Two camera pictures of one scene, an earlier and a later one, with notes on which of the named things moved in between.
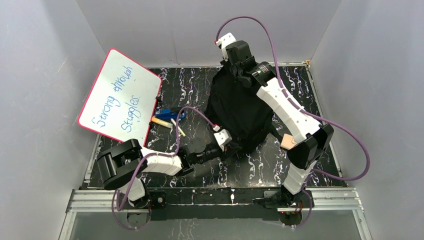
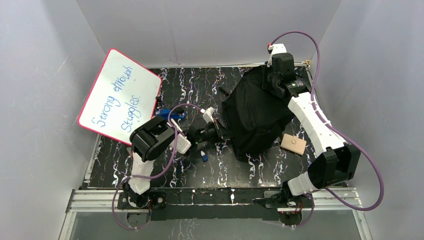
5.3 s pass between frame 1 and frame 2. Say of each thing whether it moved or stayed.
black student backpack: moved
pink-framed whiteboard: stayed
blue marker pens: stayed
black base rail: stayed
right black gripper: moved
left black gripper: moved
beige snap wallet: stayed
